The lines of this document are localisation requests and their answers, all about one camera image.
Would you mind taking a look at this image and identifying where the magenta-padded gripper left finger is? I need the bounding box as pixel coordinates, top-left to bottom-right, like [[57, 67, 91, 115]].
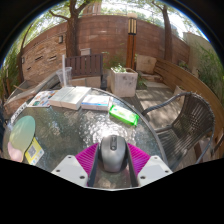
[[50, 142, 102, 188]]

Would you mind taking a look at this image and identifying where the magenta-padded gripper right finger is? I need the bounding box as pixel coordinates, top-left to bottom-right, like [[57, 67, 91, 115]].
[[124, 142, 174, 188]]

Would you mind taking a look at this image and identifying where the grey computer mouse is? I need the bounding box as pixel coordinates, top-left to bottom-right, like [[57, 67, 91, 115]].
[[100, 134, 128, 173]]

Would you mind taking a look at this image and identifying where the yellow printed card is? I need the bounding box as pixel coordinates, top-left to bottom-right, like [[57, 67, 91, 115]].
[[24, 137, 45, 166]]

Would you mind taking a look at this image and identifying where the dark wicker chair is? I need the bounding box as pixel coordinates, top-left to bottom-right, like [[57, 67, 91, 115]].
[[141, 91, 216, 171]]

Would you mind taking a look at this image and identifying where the green wet wipes pack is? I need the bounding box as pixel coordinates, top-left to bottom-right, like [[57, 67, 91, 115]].
[[108, 104, 140, 127]]

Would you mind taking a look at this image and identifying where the open white book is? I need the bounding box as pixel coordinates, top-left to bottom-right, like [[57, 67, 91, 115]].
[[48, 85, 92, 111]]

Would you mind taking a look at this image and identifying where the stone brick basin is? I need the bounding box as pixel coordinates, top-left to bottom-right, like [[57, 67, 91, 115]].
[[3, 71, 64, 116]]

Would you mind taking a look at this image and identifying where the concrete planter with plant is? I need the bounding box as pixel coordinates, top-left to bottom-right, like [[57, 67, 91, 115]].
[[110, 64, 139, 98]]

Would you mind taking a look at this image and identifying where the clear plastic cup with straw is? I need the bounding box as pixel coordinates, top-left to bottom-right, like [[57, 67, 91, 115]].
[[55, 54, 73, 88]]

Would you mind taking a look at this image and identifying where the curved wooden bench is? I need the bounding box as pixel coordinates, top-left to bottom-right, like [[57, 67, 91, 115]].
[[153, 58, 224, 148]]

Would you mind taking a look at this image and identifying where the dark wooden slat chair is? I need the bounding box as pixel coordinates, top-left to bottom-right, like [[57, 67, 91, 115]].
[[64, 53, 104, 79]]

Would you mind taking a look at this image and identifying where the beige stone slab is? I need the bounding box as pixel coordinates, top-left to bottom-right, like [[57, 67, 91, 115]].
[[136, 54, 158, 75]]

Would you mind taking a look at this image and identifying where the large forked tree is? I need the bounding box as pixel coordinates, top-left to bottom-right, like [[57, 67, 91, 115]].
[[49, 0, 88, 58]]

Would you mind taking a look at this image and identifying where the slender tree trunk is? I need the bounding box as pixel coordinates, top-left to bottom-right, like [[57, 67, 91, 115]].
[[151, 0, 174, 63]]

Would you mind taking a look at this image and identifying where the grey wall utility box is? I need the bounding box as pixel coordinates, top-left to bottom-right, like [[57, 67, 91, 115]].
[[79, 47, 92, 57]]

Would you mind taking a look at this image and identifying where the wooden lamp post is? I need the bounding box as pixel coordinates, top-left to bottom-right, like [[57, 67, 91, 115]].
[[125, 13, 138, 70]]

